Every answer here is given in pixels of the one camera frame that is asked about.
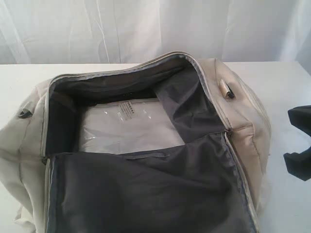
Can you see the clear plastic-wrapped white package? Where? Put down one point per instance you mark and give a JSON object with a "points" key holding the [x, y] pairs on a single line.
{"points": [[126, 127]]}

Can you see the beige duffel bag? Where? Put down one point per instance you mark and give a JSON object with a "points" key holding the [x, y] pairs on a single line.
{"points": [[214, 183]]}

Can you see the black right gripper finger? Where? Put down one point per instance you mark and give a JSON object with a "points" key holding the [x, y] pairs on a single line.
{"points": [[300, 117], [299, 164]]}

